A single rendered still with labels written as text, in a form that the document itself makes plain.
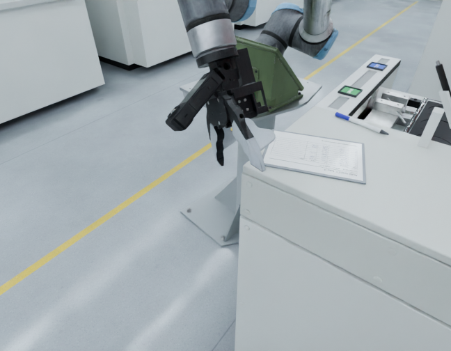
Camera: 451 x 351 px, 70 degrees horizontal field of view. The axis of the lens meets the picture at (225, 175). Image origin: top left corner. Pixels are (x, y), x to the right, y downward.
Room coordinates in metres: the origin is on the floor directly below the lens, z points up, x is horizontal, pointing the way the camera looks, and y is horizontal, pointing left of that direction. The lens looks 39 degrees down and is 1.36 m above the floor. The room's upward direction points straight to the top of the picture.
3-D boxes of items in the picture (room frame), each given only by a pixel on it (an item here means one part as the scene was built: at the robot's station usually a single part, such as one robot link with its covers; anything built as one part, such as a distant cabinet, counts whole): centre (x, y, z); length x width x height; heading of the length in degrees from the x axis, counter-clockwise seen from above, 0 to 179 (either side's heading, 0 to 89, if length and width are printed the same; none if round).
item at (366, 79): (1.00, -0.45, 0.89); 0.55 x 0.09 x 0.14; 143
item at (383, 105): (0.94, -0.52, 0.89); 0.08 x 0.03 x 0.03; 53
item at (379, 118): (0.87, -0.47, 0.87); 0.36 x 0.08 x 0.03; 143
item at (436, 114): (0.60, -0.46, 1.03); 0.06 x 0.04 x 0.13; 53
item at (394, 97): (1.00, -0.57, 0.89); 0.08 x 0.03 x 0.03; 53
